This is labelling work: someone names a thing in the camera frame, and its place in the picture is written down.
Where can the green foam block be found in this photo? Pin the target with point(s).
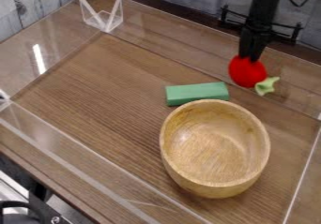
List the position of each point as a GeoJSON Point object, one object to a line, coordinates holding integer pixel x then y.
{"type": "Point", "coordinates": [181, 94]}

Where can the wooden bowl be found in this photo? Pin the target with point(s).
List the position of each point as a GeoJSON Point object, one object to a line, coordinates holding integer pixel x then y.
{"type": "Point", "coordinates": [214, 147]}

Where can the red plush strawberry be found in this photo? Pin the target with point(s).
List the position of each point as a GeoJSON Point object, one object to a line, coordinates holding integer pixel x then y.
{"type": "Point", "coordinates": [250, 75]}

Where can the clear acrylic tray enclosure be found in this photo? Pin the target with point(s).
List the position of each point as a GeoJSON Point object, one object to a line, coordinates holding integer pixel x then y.
{"type": "Point", "coordinates": [86, 106]}

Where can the black metal table bracket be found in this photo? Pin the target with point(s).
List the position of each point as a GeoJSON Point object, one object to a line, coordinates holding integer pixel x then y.
{"type": "Point", "coordinates": [46, 214]}

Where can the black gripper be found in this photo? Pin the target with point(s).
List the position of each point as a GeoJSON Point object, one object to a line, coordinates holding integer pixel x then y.
{"type": "Point", "coordinates": [258, 27]}

